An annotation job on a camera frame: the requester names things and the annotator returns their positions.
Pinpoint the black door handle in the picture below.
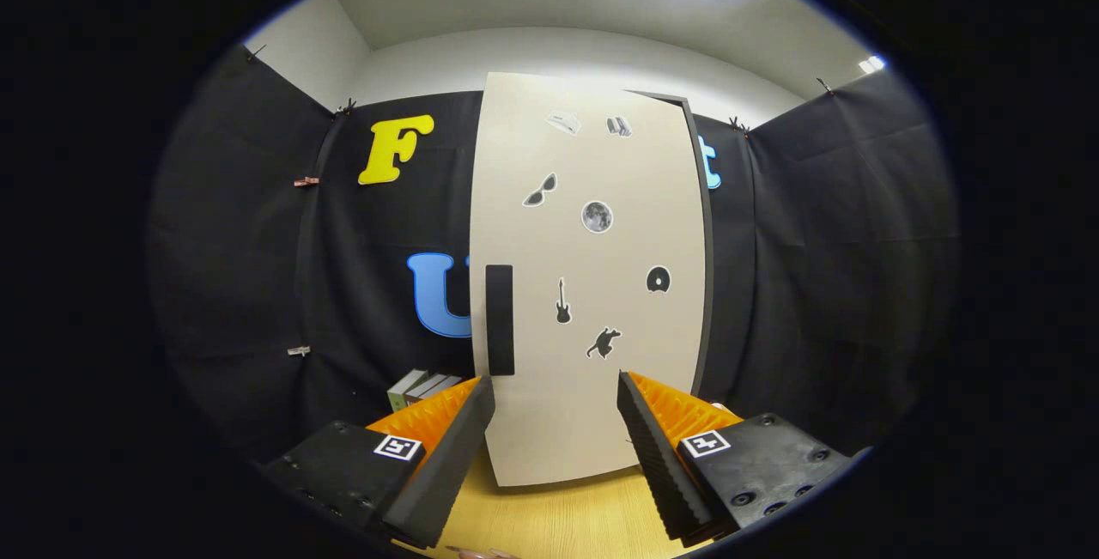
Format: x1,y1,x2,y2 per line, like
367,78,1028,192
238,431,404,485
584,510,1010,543
485,264,516,377

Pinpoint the grey cabinet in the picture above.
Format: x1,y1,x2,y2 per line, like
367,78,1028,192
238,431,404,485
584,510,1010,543
627,89,715,397

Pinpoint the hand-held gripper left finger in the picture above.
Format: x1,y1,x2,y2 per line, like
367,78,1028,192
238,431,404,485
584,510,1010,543
262,374,497,550

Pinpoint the black backdrop cloth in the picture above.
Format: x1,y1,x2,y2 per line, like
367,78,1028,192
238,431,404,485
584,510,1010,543
146,44,958,465

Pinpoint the green book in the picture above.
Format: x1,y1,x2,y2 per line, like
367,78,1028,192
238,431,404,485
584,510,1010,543
386,368,428,412

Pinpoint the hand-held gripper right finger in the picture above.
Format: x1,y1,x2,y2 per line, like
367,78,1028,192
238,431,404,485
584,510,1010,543
616,370,855,543

